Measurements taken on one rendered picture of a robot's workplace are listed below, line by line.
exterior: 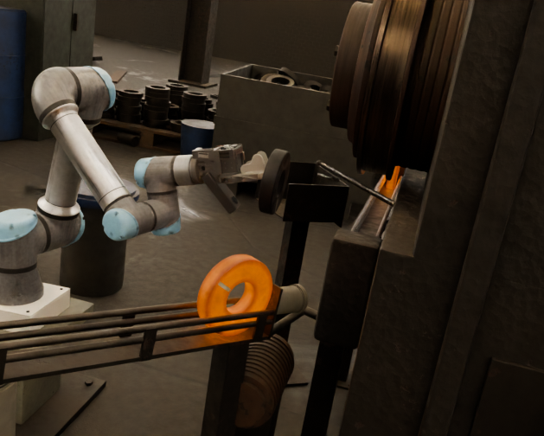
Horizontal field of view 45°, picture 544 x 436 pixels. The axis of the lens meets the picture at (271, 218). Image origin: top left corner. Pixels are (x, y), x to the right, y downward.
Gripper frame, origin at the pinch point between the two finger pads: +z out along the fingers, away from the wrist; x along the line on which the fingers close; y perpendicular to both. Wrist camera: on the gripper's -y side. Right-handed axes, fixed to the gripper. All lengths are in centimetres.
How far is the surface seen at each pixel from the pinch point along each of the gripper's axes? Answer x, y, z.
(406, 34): -14.7, 29.2, 33.1
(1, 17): 240, 60, -239
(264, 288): -36.4, -14.1, 5.5
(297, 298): -29.6, -19.2, 9.9
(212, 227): 174, -66, -88
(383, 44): -15.8, 27.8, 28.7
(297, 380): 49, -84, -14
